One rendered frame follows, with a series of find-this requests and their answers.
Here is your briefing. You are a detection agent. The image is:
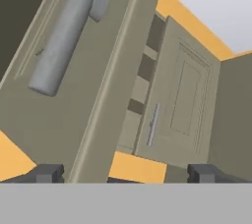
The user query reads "grey bar door handle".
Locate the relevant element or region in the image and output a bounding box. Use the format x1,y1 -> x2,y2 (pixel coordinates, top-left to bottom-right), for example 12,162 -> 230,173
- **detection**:
27,0 -> 109,97

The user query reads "slim grey door handle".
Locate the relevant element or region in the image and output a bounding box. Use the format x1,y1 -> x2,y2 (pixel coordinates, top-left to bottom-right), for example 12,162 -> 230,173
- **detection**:
146,102 -> 161,147

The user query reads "olive panelled cabinet door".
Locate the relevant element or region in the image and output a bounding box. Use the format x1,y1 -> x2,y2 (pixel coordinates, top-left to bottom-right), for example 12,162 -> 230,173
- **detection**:
133,15 -> 221,169

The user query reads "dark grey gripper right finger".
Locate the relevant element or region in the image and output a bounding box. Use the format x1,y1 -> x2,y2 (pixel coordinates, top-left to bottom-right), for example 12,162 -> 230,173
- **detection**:
186,163 -> 251,184

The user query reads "olive open shelf unit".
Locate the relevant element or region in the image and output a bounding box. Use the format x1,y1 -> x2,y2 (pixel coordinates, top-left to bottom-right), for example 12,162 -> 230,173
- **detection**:
115,11 -> 167,155

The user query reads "olive tall cabinet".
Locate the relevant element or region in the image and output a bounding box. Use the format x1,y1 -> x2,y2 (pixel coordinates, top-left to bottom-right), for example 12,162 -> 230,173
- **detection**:
163,52 -> 252,184

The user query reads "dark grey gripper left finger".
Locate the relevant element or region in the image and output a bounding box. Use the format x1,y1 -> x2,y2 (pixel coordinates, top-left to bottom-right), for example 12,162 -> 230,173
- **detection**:
2,164 -> 65,184

